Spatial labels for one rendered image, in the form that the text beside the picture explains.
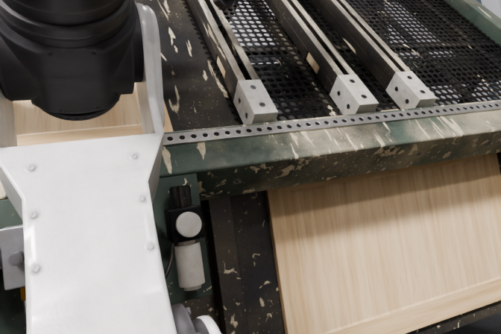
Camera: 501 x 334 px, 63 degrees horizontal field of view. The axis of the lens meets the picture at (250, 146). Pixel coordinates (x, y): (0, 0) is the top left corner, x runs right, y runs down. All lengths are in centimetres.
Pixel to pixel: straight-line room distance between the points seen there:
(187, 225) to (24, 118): 44
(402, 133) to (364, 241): 38
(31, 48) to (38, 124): 57
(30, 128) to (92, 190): 59
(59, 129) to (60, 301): 64
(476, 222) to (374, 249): 42
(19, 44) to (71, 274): 20
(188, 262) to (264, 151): 29
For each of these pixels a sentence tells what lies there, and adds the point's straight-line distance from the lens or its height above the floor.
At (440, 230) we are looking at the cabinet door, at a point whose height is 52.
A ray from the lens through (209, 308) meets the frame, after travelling 115.
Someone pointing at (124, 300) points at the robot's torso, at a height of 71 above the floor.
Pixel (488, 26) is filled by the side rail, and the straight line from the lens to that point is 200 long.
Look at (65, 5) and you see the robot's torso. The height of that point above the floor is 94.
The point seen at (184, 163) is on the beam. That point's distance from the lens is 84.
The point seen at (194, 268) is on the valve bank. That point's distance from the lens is 78.
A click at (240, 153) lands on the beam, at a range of 88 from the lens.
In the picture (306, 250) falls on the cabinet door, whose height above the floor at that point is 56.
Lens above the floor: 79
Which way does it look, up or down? 4 degrees up
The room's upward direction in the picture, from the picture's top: 8 degrees counter-clockwise
